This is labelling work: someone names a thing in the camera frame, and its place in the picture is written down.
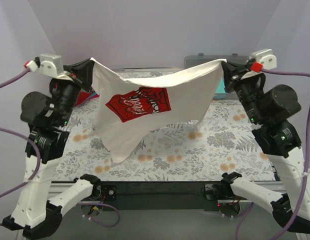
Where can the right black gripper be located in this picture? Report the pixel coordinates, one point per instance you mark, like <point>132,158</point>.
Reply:
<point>235,75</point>

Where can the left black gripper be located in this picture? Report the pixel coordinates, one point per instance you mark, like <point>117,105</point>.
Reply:
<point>76,74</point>

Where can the white Coca-Cola t-shirt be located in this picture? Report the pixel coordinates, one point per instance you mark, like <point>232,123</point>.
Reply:
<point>130,108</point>

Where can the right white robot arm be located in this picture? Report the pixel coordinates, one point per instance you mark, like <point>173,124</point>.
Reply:
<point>278,140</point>

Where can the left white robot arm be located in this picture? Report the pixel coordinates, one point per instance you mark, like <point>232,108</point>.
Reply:
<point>35,214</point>

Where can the teal t-shirt in bin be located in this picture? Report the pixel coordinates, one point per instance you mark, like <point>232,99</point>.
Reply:
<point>221,87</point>

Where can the clear plastic bin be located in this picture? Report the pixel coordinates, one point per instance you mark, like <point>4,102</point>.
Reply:
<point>195,60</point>

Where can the folded red t-shirt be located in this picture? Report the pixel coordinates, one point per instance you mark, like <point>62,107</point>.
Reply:
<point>82,97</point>

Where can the folded pink t-shirt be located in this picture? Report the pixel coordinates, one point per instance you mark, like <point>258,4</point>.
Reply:
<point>93,95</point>

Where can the floral patterned table mat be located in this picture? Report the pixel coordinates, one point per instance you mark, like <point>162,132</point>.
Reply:
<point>178,152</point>

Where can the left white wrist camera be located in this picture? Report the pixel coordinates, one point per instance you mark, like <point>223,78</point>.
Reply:
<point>47,64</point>

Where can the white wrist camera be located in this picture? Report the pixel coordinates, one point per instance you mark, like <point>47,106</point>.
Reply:
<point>47,64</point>
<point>263,59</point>

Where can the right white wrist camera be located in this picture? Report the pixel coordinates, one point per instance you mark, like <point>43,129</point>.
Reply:
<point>263,59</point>

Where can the aluminium frame rail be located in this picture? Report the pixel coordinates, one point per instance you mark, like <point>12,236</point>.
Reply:
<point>282,185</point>

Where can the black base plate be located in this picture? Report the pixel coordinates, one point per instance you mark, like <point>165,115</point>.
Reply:
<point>161,195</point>

